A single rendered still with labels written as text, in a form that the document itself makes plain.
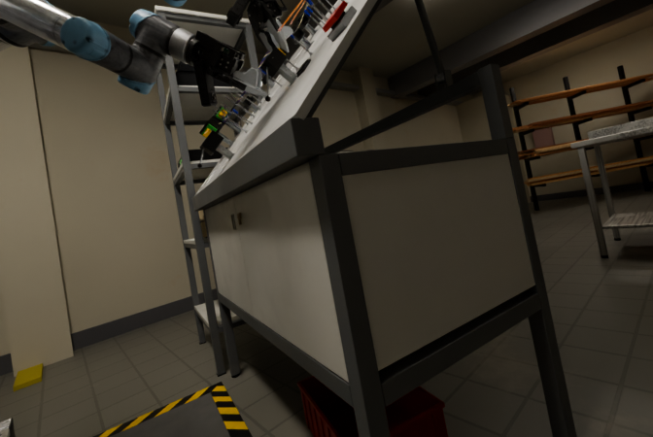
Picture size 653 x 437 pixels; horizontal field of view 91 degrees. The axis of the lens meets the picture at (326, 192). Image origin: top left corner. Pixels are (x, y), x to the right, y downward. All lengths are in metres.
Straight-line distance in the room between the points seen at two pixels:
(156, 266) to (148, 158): 0.96
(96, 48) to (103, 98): 2.57
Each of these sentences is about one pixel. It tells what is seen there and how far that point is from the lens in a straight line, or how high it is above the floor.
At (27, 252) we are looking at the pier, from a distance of 2.98.
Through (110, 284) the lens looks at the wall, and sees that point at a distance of 3.18.
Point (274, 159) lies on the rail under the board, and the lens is 0.61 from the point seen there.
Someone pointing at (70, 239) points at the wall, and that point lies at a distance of 3.15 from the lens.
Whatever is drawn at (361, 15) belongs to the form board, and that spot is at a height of 1.07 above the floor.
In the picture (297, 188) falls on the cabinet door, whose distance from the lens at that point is 0.63.
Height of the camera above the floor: 0.71
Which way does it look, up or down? 2 degrees up
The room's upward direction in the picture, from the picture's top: 10 degrees counter-clockwise
